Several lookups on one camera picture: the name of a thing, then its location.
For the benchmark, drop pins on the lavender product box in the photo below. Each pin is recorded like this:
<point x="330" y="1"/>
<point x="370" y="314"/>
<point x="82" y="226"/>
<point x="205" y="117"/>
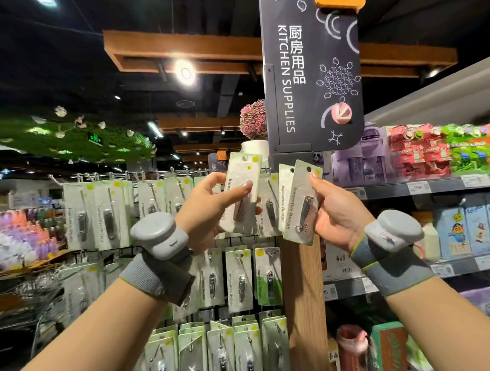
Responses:
<point x="486" y="303"/>

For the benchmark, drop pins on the row of pastel laundry bottles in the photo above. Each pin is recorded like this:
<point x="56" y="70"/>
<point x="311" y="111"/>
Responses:
<point x="22" y="235"/>

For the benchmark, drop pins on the cream white jug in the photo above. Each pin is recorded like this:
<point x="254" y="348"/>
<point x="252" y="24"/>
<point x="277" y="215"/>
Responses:
<point x="430" y="241"/>

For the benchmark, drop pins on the empty silver shopping cart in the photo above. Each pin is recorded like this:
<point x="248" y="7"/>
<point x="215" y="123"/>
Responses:
<point x="25" y="311"/>

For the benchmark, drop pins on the dark hanging aisle sign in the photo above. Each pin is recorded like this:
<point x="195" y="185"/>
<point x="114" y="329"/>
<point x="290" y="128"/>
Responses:
<point x="309" y="77"/>

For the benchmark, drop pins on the pink mugs on shelf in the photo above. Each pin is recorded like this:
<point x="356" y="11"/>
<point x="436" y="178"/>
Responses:
<point x="353" y="352"/>

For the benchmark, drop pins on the blue cartoon box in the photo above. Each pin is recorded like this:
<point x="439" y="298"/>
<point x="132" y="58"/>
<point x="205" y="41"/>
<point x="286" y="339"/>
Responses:
<point x="453" y="232"/>

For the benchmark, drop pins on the wooden laundry shelf unit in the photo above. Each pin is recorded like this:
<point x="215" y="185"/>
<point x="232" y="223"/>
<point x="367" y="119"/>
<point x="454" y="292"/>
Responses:
<point x="31" y="263"/>

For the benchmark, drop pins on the wooden post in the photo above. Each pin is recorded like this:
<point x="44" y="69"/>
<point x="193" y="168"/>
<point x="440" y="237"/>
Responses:
<point x="304" y="309"/>

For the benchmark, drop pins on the grey wrist tracker band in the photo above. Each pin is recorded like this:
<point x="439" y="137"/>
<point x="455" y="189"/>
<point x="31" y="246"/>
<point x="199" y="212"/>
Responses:
<point x="395" y="234"/>
<point x="159" y="246"/>

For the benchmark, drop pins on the person's left hand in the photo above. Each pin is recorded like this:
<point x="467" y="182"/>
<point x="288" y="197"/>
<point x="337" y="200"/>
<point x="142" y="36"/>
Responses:
<point x="202" y="213"/>

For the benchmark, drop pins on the large white product box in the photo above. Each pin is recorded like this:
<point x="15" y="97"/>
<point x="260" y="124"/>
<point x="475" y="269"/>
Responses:
<point x="340" y="264"/>

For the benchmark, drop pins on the green hanging ceiling decor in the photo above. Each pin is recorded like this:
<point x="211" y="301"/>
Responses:
<point x="59" y="134"/>

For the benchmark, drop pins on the round ceiling lamp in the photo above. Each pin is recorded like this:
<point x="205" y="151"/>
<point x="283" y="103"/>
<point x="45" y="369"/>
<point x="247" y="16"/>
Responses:
<point x="185" y="72"/>

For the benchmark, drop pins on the teal orange box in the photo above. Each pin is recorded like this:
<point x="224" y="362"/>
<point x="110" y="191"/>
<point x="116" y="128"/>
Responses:
<point x="391" y="346"/>

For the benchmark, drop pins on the purple boxed appliance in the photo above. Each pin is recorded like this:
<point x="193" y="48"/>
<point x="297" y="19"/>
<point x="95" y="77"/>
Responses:
<point x="364" y="159"/>

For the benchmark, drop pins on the person's right hand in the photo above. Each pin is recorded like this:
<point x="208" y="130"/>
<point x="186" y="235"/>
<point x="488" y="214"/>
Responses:
<point x="342" y="212"/>

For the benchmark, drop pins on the pink flowers in white pot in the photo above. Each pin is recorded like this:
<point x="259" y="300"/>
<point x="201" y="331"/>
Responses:
<point x="254" y="119"/>

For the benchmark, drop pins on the row of pink red packs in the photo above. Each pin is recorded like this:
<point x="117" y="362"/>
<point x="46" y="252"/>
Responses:
<point x="444" y="148"/>

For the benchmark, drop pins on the grey kitchenware shelf unit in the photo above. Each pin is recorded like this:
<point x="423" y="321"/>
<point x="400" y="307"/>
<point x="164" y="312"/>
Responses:
<point x="421" y="187"/>

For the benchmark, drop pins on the wooden ceiling frame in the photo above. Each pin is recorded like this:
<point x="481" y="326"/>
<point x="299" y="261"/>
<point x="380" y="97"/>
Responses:
<point x="184" y="49"/>

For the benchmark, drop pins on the rows of hung nail clipper packs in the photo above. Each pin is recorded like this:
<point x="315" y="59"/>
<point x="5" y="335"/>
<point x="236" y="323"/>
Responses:
<point x="93" y="213"/>

